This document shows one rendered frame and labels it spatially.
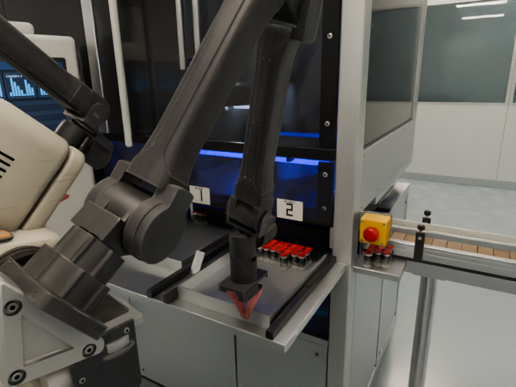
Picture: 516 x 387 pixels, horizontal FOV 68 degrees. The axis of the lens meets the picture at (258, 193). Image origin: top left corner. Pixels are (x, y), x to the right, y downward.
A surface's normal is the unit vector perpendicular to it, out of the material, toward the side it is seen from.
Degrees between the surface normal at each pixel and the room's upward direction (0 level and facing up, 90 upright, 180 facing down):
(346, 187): 90
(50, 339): 90
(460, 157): 90
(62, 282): 64
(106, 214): 41
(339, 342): 90
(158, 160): 59
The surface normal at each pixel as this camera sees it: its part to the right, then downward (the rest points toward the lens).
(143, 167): -0.33, -0.25
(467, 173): -0.50, 0.26
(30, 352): 0.73, 0.18
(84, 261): 0.40, -0.18
